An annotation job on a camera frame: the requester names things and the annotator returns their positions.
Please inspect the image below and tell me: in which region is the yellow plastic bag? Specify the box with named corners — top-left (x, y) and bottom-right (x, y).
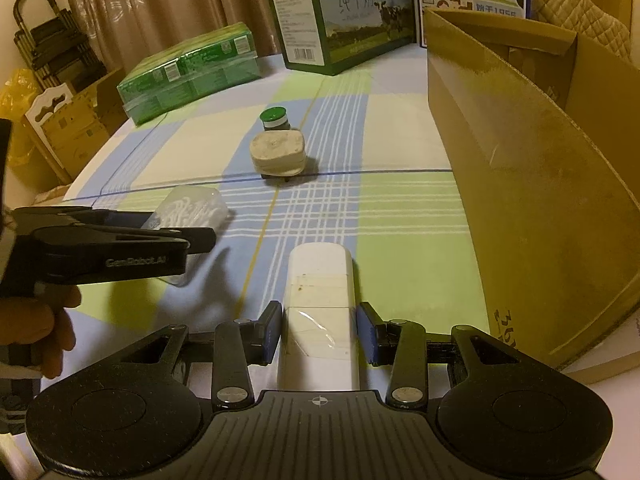
top-left (0, 66), bottom-right (52, 167)

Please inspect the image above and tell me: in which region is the green tissue pack bundle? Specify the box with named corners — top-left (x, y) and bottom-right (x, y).
top-left (116, 22), bottom-right (262, 127)

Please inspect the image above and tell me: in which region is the person's left hand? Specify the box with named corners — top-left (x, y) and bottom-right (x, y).
top-left (0, 285), bottom-right (82, 380)

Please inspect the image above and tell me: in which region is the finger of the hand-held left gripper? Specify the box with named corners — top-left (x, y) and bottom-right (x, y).
top-left (14, 206), bottom-right (161, 232)
top-left (31, 226), bottom-right (217, 257)

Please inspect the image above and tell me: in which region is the checked tablecloth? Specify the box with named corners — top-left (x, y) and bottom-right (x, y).
top-left (65, 42), bottom-right (501, 396)

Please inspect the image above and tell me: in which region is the black folding cart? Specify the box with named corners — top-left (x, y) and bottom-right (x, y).
top-left (12, 0), bottom-right (110, 95)

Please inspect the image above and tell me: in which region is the beige quilted chair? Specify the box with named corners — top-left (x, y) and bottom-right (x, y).
top-left (529, 0), bottom-right (634, 69)

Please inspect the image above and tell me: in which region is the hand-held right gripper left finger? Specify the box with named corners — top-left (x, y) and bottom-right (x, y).
top-left (120, 301), bottom-right (282, 409)

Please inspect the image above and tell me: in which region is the white carved wooden board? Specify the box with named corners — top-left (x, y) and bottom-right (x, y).
top-left (24, 85), bottom-right (77, 187)

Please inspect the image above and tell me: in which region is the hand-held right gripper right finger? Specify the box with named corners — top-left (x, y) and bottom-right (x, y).
top-left (356, 304), bottom-right (522, 410)

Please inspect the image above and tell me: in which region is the brown cardboard box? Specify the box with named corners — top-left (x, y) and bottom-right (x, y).
top-left (423, 7), bottom-right (640, 377)

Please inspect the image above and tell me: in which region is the white oblong case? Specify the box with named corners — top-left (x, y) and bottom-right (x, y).
top-left (276, 242), bottom-right (362, 392)

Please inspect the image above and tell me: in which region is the open printed cardboard box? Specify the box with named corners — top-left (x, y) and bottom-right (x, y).
top-left (42, 66), bottom-right (129, 172)

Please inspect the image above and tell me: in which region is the clear cotton swab box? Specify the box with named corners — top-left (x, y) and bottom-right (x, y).
top-left (148, 185), bottom-right (230, 287)

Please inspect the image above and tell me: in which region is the green milk carton box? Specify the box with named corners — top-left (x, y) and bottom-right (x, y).
top-left (262, 0), bottom-right (419, 77)

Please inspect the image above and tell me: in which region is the green lid bottle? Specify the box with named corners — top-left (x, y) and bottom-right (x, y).
top-left (260, 106), bottom-right (292, 134)

